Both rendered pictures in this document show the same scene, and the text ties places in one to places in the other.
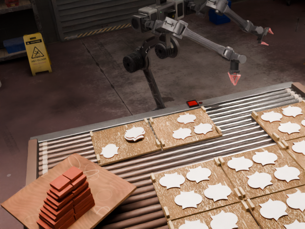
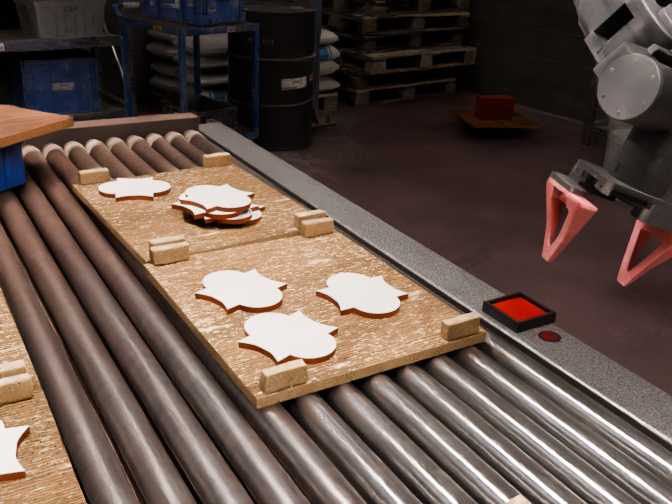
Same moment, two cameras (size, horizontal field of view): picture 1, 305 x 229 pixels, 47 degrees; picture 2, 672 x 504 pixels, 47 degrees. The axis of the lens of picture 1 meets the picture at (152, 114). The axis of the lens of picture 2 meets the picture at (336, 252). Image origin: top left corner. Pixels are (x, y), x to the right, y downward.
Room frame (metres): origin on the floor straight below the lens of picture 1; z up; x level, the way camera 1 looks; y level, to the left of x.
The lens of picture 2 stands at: (1.66, -1.17, 1.45)
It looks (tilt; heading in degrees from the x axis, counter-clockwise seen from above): 24 degrees down; 70
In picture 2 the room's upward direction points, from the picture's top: 3 degrees clockwise
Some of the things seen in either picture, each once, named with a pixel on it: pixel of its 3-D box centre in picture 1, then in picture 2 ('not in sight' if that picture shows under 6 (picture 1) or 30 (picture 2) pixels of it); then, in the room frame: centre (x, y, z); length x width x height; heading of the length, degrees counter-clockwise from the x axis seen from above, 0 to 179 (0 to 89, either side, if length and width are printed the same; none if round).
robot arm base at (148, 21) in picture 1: (148, 24); not in sight; (2.62, -0.04, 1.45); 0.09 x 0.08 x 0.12; 129
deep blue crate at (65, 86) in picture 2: not in sight; (54, 81); (1.60, 4.39, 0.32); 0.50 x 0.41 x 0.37; 15
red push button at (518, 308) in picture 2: (192, 103); (518, 312); (2.27, -0.31, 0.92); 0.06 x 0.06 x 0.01; 12
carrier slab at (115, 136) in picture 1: (124, 141); (196, 207); (1.88, 0.21, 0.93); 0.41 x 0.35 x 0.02; 104
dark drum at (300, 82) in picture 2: not in sight; (270, 75); (2.98, 3.86, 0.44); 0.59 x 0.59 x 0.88
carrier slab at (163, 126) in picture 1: (184, 127); (303, 300); (1.97, -0.21, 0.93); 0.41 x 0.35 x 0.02; 102
